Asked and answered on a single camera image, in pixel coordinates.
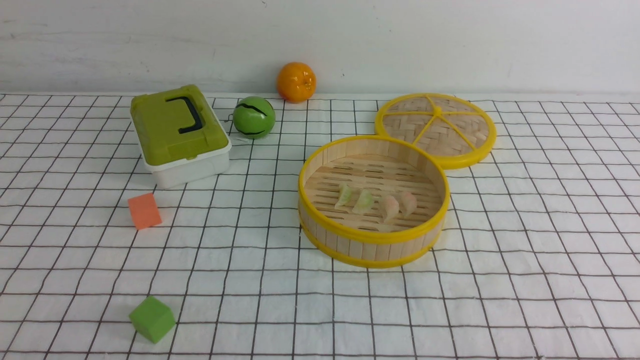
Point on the pink translucent dumpling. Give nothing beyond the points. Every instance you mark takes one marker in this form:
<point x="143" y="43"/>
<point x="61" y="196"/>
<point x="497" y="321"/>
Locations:
<point x="389" y="207"/>
<point x="409" y="203"/>

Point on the bamboo steamer tray yellow rims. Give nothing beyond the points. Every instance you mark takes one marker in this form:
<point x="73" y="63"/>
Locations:
<point x="383" y="166"/>

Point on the woven bamboo steamer lid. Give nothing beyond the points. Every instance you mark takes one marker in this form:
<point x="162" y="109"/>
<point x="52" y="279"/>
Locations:
<point x="455" y="132"/>

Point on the green translucent dumpling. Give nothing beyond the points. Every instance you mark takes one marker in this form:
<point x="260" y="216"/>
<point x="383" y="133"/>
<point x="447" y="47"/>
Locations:
<point x="364" y="203"/>
<point x="345" y="193"/>

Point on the green ball black stripes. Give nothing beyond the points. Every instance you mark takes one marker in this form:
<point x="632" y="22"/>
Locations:
<point x="254" y="117"/>

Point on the orange fruit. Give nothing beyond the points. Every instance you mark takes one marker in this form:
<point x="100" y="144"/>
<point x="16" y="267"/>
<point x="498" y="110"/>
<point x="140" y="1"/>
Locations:
<point x="296" y="82"/>

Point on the green lid white storage box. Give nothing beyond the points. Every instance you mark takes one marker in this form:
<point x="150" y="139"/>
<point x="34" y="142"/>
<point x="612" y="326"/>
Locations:
<point x="180" y="138"/>

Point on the orange foam cube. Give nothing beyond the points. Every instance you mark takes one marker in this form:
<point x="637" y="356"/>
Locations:
<point x="144" y="211"/>

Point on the green foam cube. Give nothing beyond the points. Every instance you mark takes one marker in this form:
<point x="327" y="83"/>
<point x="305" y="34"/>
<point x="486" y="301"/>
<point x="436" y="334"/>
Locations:
<point x="152" y="319"/>

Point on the white black grid tablecloth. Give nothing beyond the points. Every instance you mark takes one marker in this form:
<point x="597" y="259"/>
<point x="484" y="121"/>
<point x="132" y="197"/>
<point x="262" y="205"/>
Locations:
<point x="538" y="258"/>

